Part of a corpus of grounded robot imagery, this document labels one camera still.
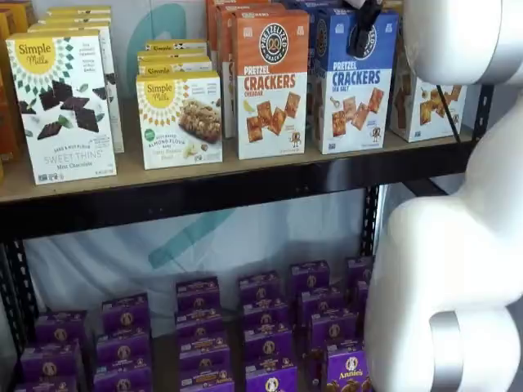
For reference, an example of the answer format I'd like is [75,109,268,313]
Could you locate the plain orange snack box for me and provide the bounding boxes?
[8,1,34,34]
[0,10,22,163]

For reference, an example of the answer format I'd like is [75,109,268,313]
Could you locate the purple Annie's snack boxes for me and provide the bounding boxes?
[11,281,369,392]

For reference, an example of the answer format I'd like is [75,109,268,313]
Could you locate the orange cheddar pretzel crackers box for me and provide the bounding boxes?
[231,8,311,160]
[216,2,287,139]
[205,0,283,62]

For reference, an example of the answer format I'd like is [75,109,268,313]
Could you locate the purple Annie's snack box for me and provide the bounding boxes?
[96,332,152,368]
[243,301,291,332]
[101,292,151,334]
[179,369,235,392]
[175,308,225,340]
[92,366,154,392]
[290,261,331,292]
[176,277,221,311]
[244,328,294,363]
[14,376,78,392]
[308,312,360,349]
[239,271,283,305]
[244,361,299,392]
[353,278,371,306]
[20,341,82,381]
[346,256,375,283]
[178,336,230,372]
[324,345,372,392]
[297,287,346,323]
[34,312,87,345]

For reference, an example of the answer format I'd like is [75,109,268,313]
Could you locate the Simple Mills almond bars box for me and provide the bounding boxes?
[145,38,208,52]
[137,47,210,60]
[137,56,213,77]
[136,69,224,171]

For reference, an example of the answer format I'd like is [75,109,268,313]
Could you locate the black metal shelf frame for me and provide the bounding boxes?
[0,83,496,392]

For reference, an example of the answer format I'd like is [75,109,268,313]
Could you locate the yellow pretzel crackers box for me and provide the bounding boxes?
[390,38,469,143]

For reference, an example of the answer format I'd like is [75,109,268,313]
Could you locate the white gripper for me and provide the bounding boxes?
[344,0,383,57]

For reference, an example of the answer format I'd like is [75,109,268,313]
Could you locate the Simple Mills sweet thins box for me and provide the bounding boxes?
[6,29,118,185]
[38,13,113,25]
[27,22,126,154]
[47,5,112,16]

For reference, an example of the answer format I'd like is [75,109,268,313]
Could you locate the particleboard shelf board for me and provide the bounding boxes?
[0,96,475,203]

